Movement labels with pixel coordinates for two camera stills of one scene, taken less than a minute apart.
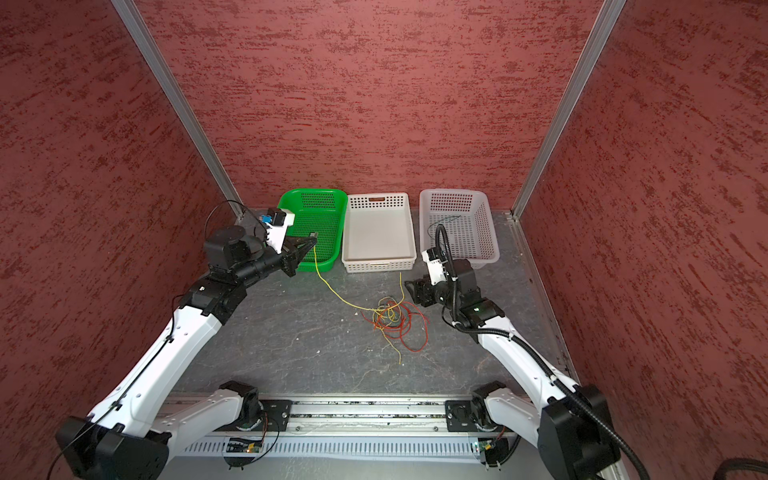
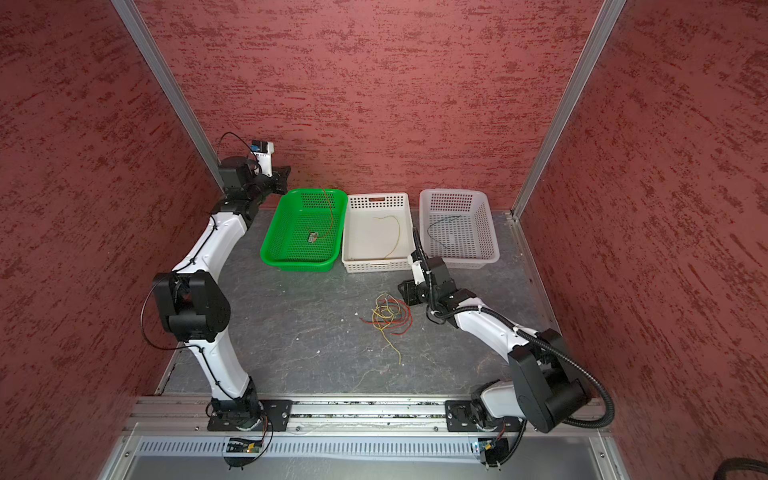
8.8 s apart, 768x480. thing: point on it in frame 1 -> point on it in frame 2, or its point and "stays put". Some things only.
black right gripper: (423, 288) stays put
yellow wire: (336, 293) -> (398, 229)
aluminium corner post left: (177, 106) stays put
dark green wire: (427, 231) stays put
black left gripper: (291, 251) -> (279, 176)
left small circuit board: (244, 445) stays put
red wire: (404, 320) -> (331, 212)
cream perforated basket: (378, 233) stays put
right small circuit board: (494, 451) stays put
